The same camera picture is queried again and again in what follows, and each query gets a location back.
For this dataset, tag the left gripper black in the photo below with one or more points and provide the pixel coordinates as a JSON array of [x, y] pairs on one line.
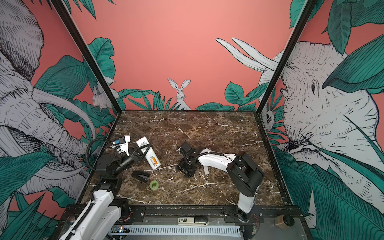
[[134, 157]]

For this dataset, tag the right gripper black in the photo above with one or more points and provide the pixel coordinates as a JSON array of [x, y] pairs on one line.
[[187, 163]]

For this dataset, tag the white remote control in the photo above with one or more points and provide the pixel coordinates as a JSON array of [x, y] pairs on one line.
[[150, 154]]

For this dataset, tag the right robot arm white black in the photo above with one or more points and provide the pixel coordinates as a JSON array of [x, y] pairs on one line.
[[245, 174]]

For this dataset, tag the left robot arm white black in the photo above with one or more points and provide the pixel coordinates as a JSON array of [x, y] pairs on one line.
[[104, 208]]

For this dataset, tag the black clip object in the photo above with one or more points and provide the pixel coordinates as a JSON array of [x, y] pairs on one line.
[[141, 176]]

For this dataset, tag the green tape roll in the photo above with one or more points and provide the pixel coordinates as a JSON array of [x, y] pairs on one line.
[[154, 185]]

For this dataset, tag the white label tag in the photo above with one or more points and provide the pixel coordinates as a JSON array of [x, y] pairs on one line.
[[188, 221]]

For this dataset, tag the small circuit board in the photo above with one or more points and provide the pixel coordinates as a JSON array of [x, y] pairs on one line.
[[120, 230]]

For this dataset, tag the brass black knob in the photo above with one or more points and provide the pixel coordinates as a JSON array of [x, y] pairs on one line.
[[284, 221]]

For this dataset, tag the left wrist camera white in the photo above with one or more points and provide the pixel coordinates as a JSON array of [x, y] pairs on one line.
[[121, 145]]

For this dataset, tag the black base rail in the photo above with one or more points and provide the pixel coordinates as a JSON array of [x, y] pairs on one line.
[[229, 213]]

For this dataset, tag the white slotted cable duct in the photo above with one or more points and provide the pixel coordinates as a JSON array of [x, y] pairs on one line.
[[154, 230]]

